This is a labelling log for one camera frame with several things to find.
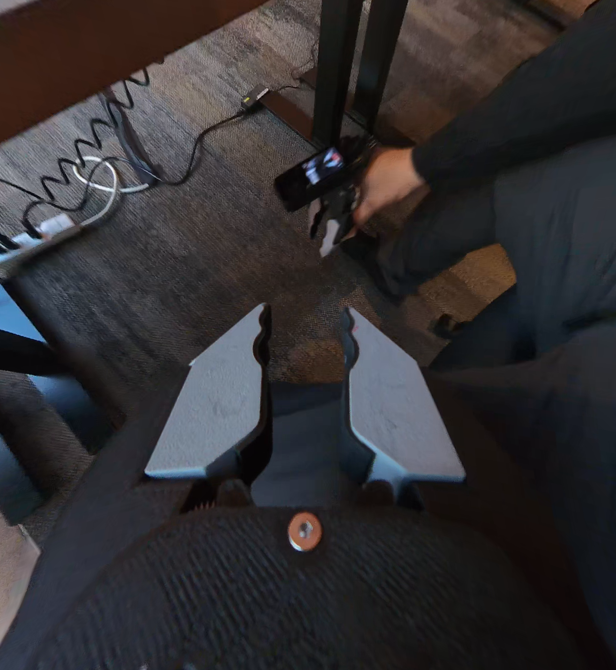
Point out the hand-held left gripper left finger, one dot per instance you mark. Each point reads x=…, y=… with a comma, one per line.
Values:
x=219, y=403

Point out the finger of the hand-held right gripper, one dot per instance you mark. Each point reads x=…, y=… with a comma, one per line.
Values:
x=317, y=217
x=334, y=238

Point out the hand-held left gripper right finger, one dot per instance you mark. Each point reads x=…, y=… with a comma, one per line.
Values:
x=397, y=408

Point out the person's right forearm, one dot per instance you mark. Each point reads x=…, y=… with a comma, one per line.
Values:
x=522, y=94

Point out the black desk leg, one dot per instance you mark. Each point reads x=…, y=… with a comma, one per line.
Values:
x=339, y=63

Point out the person's right hand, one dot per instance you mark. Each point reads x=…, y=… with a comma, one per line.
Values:
x=386, y=178

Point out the black power adapter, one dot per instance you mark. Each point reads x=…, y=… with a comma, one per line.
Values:
x=254, y=98

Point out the white power strip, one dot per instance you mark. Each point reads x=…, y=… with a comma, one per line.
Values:
x=20, y=243

